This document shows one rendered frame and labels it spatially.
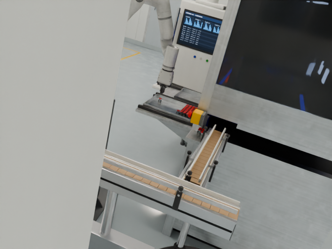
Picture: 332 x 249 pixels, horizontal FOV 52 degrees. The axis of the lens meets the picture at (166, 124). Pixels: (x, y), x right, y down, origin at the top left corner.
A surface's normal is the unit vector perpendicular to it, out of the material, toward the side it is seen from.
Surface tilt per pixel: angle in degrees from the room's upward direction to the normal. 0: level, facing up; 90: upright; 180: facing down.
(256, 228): 90
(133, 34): 90
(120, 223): 0
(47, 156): 90
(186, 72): 90
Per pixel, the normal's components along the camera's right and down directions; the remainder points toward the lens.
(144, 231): 0.22, -0.88
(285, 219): -0.32, 0.32
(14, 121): 0.92, 0.33
